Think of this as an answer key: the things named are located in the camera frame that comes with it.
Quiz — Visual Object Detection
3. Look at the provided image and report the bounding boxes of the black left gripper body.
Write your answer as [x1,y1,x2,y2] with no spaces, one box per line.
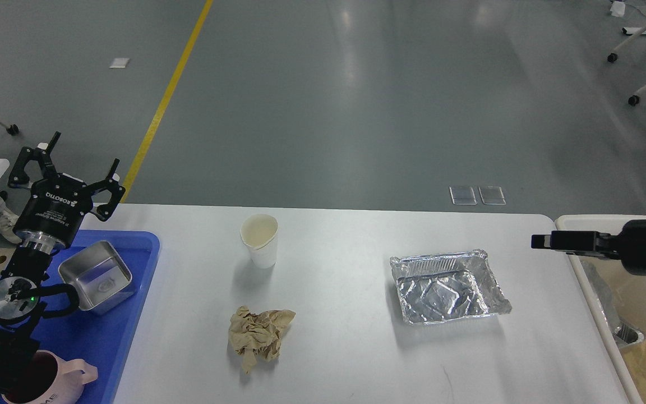
[13,174,93,250]

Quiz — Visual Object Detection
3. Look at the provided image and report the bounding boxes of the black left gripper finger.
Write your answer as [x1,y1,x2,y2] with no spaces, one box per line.
[85,158,127,221]
[7,132,63,189]

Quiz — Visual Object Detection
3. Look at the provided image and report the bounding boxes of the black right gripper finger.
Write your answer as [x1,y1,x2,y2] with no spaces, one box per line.
[531,230,620,258]

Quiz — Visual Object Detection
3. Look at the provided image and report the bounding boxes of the stainless steel rectangular container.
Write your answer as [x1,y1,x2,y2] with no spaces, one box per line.
[57,240,135,315]

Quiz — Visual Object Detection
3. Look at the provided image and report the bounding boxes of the pink ceramic mug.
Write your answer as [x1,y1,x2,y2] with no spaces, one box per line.
[2,350,98,403]

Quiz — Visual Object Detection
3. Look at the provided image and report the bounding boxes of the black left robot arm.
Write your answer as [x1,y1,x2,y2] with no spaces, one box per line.
[0,132,126,394]

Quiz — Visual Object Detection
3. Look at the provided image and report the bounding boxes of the white plastic bin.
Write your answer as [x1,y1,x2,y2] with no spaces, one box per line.
[555,215,646,404]

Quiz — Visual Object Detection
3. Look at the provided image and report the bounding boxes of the right clear floor plate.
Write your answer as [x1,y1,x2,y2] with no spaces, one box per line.
[478,186,506,205]

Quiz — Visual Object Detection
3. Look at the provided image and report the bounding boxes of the clear floor plate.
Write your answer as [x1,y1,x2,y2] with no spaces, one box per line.
[478,186,506,205]
[449,186,477,205]

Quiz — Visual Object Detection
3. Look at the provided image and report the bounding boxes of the blue plastic tray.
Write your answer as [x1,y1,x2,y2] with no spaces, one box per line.
[31,230,160,403]

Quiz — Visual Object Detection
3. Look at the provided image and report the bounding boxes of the left clear floor plate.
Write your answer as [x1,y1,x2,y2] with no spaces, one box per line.
[449,186,477,205]

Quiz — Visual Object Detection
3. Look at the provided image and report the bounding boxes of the white paper on floor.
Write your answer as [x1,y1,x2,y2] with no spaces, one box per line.
[109,57,131,69]

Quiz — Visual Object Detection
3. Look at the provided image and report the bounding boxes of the white paper cup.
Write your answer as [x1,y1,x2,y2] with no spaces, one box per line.
[240,214,279,269]

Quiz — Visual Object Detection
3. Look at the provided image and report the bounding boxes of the aluminium foil tray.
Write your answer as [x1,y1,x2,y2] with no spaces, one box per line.
[389,250,512,327]

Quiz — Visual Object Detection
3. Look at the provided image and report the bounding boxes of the crumpled brown paper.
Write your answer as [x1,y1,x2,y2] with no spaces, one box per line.
[228,305,297,374]

